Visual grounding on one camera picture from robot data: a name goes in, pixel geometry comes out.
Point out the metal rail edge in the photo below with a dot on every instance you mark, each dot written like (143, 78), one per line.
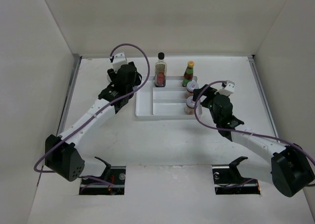
(69, 93)
(262, 94)

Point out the orange label spice jar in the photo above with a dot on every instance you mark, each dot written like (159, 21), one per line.
(191, 86)
(190, 106)

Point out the dark sauce bottle black cap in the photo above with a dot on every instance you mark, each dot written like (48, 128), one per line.
(160, 71)

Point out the metal rail right edge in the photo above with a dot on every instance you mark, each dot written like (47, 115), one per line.
(262, 94)

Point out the white divided plastic tray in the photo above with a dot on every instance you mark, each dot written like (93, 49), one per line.
(162, 103)

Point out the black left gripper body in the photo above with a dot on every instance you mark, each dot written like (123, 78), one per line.
(137, 83)

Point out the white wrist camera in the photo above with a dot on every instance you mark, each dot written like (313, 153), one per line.
(118, 60)
(227, 89)

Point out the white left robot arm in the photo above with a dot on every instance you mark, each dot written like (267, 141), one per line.
(67, 151)

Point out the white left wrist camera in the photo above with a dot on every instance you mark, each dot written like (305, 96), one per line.
(118, 60)

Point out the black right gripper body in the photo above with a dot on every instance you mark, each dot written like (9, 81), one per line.
(213, 114)

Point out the metal rail left edge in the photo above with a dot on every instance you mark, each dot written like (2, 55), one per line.
(69, 93)

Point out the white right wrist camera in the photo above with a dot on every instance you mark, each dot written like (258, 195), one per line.
(227, 89)

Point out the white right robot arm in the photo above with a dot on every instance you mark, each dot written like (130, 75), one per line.
(290, 167)

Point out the red chili sauce bottle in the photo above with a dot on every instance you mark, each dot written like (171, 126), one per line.
(188, 75)

